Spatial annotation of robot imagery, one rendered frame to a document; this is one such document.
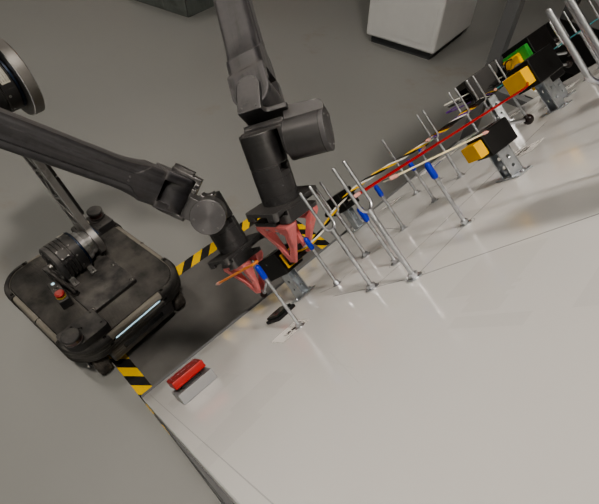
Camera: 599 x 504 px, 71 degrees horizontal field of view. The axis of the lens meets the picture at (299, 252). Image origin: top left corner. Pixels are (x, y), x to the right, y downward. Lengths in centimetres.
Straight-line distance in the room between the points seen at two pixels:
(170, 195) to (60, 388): 142
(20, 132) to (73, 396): 147
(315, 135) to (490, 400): 41
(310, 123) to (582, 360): 43
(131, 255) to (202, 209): 135
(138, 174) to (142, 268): 125
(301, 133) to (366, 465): 42
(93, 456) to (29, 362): 54
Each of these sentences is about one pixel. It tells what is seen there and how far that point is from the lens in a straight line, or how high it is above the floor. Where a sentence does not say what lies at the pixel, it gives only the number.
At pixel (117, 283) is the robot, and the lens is 190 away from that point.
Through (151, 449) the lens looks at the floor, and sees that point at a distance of 182.
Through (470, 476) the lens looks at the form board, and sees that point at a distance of 21.
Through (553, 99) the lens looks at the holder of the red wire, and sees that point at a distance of 93.
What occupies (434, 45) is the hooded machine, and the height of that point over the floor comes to 14.
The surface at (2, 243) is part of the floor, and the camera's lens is 274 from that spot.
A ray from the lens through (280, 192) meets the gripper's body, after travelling 60.
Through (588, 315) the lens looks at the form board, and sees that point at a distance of 26.
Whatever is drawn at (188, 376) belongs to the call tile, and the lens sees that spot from 61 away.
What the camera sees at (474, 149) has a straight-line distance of 59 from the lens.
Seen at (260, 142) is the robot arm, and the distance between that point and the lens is 59.
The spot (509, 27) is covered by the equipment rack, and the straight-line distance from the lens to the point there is 139.
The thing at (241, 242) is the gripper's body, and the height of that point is 111.
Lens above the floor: 167
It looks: 50 degrees down
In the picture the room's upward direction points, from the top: straight up
